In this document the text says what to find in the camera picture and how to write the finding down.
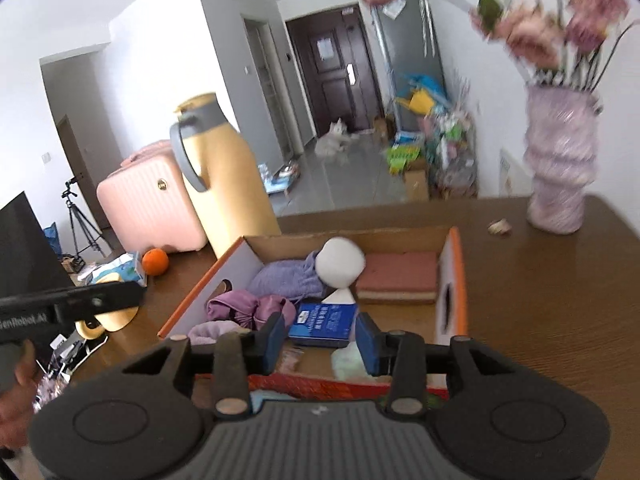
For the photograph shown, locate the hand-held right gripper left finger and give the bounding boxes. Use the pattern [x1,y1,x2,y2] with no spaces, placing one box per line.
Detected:
[120,311,292,420]

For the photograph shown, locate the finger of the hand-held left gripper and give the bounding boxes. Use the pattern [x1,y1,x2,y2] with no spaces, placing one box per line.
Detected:
[65,281,147,328]

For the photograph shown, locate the white pet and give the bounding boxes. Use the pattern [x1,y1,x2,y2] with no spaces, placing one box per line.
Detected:
[314,118,362,162]

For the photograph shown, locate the blue and white tissue pack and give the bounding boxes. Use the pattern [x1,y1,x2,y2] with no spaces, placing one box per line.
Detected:
[92,252,147,285]

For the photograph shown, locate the pink purple cloth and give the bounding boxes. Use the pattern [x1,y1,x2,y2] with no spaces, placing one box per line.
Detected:
[206,290,297,333]

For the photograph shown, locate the grey refrigerator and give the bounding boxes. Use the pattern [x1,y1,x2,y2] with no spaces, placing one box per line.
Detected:
[372,0,447,111]

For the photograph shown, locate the yellow mug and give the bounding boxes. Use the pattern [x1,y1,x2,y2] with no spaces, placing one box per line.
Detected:
[74,306,142,343]

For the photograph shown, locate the blue tissue packet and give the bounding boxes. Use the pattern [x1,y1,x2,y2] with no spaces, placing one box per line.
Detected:
[288,301,358,348]

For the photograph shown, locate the black camera tripod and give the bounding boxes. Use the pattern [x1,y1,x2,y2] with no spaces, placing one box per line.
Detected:
[61,177,108,261]

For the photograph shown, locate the cardboard box on floor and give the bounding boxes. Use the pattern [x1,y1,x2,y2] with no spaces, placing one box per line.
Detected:
[402,160,431,201]

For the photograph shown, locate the purple towel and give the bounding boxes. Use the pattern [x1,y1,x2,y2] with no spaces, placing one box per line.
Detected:
[247,250,328,302]

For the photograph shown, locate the pale green plush ball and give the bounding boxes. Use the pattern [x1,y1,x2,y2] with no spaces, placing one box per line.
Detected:
[330,344,373,383]

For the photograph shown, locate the pile of colourful clutter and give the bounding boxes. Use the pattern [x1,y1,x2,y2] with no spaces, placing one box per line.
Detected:
[385,74,478,200]

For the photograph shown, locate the black monitor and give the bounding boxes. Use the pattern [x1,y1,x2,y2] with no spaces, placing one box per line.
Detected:
[0,191,76,298]

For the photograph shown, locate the lilac ribbed vase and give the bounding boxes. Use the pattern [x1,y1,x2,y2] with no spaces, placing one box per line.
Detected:
[522,82,601,235]

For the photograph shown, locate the dried pink flowers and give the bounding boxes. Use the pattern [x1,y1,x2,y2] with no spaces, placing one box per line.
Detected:
[357,0,636,88]

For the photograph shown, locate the pink layered sponge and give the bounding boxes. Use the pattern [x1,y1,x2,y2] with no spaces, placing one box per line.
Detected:
[355,251,441,305]

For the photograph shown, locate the pink suitcase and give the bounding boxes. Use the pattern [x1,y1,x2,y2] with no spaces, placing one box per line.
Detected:
[96,141,208,255]

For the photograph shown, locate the yellow thermos jug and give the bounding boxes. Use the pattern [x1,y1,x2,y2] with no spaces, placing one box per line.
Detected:
[169,92,282,260]

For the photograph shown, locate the white plush ball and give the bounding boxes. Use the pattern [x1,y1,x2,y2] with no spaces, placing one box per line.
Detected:
[316,237,367,291]

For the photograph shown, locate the dark entrance door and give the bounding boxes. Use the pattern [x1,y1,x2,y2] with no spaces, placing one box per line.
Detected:
[285,5,385,138]

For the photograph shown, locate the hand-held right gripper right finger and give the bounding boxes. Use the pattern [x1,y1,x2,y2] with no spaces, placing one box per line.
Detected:
[355,312,521,418]

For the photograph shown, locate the orange fruit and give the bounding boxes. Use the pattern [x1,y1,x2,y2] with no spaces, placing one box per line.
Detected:
[142,248,170,277]

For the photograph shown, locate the person's left hand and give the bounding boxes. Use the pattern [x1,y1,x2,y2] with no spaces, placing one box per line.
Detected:
[0,341,41,448]

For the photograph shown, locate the orange cardboard box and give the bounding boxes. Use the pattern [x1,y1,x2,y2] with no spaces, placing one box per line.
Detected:
[157,226,469,397]

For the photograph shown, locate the loose papers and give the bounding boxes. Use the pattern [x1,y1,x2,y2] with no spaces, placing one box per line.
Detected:
[45,332,108,376]

